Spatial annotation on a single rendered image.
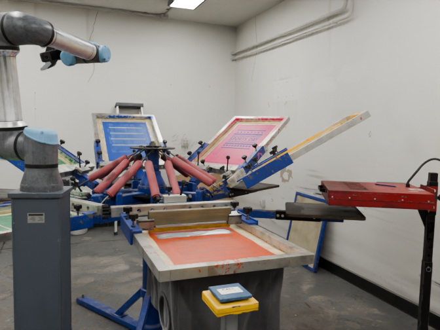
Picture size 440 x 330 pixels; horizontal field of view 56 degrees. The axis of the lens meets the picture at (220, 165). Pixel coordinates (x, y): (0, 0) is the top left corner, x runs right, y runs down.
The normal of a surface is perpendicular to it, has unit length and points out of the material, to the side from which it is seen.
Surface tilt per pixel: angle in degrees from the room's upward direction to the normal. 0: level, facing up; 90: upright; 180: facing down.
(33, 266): 90
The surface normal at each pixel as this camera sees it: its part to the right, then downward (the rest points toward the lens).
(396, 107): -0.93, 0.01
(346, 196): -0.14, 0.10
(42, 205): 0.14, 0.09
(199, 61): 0.36, 0.09
